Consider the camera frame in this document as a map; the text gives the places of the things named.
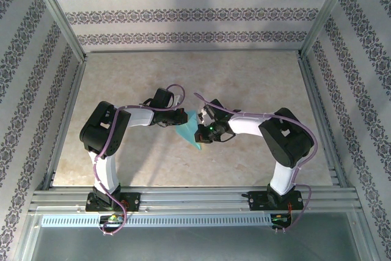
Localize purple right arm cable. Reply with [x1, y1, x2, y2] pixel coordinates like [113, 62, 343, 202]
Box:
[194, 91, 318, 233]

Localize slotted grey cable duct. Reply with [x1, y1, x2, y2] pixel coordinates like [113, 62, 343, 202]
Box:
[40, 214, 272, 228]

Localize light blue cloth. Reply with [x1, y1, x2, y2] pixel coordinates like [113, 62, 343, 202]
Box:
[175, 110, 204, 151]

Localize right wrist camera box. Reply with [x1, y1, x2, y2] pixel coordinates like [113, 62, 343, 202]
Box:
[197, 108, 211, 123]

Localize right circuit board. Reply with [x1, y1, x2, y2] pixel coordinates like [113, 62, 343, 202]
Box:
[271, 213, 293, 226]

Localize aluminium mounting rail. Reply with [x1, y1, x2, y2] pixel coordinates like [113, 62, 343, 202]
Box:
[29, 189, 360, 213]

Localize aluminium side rail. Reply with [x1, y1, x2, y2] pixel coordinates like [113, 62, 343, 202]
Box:
[298, 55, 349, 188]
[42, 59, 89, 191]

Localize left circuit board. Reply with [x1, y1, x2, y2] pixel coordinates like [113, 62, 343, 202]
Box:
[99, 214, 126, 225]

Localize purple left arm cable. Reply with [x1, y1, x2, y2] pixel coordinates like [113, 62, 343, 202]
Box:
[93, 84, 186, 237]

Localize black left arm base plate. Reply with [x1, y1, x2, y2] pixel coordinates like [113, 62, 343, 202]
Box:
[85, 192, 142, 213]

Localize aluminium frame post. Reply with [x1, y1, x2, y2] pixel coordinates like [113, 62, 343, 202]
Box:
[26, 0, 89, 64]
[299, 0, 358, 59]

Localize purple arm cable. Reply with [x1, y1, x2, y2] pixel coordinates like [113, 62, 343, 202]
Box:
[93, 84, 186, 237]
[194, 91, 318, 233]

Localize circuit board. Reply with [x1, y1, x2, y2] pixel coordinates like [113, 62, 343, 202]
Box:
[99, 214, 126, 225]
[271, 213, 293, 226]

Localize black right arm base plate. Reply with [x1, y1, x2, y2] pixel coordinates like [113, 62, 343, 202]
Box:
[247, 189, 305, 212]

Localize aluminium back rail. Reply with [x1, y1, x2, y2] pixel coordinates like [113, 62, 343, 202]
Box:
[85, 48, 302, 54]

